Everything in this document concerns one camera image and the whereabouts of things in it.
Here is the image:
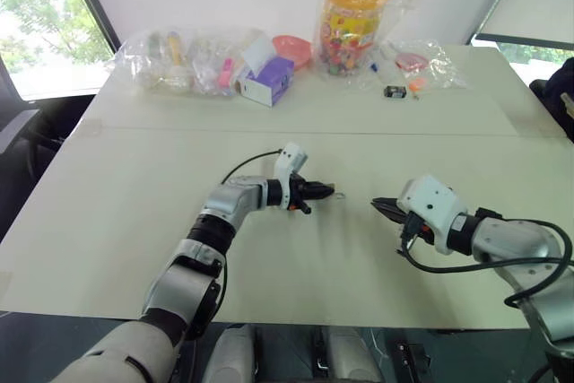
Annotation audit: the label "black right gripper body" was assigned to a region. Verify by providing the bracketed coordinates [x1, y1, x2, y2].
[396, 212, 435, 258]

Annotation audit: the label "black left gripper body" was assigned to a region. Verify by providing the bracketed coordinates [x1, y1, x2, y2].
[286, 172, 317, 216]

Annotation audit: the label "purple white tissue box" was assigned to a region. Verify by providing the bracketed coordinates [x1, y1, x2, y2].
[236, 35, 296, 109]

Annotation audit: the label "pink plastic bowl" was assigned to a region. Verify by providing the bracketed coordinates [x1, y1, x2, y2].
[272, 34, 313, 71]

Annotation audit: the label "pink small bottle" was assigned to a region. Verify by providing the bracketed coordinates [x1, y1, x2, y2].
[217, 57, 236, 88]

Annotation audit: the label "small clear plastic bag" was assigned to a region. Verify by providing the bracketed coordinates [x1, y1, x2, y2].
[380, 38, 470, 91]

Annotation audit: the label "orange lidded candy jar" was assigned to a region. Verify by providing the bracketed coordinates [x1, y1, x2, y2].
[318, 0, 390, 77]

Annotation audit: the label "large clear plastic bag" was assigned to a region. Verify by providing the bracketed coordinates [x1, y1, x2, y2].
[106, 25, 270, 98]

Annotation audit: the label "yellow tube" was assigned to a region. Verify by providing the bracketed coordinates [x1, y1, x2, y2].
[166, 30, 186, 66]

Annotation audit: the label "clear bag around jar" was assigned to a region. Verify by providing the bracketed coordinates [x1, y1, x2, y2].
[313, 0, 425, 88]

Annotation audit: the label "dark office chair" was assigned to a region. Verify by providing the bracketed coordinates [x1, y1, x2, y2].
[0, 55, 98, 243]

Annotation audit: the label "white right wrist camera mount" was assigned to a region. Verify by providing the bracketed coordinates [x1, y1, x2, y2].
[396, 174, 468, 255]

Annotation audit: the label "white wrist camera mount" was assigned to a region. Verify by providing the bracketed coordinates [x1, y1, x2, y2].
[274, 142, 309, 187]
[396, 174, 468, 255]

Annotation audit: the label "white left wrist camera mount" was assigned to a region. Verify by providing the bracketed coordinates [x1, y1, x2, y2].
[274, 142, 309, 187]

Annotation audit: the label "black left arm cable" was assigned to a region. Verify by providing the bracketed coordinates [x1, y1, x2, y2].
[219, 149, 283, 187]

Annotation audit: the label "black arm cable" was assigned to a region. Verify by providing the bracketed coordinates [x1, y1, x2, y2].
[401, 219, 570, 308]
[219, 149, 283, 187]

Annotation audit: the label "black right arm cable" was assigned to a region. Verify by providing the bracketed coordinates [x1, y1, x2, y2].
[401, 219, 570, 308]

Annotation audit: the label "black metal bracket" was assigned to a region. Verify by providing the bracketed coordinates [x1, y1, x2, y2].
[386, 338, 432, 383]

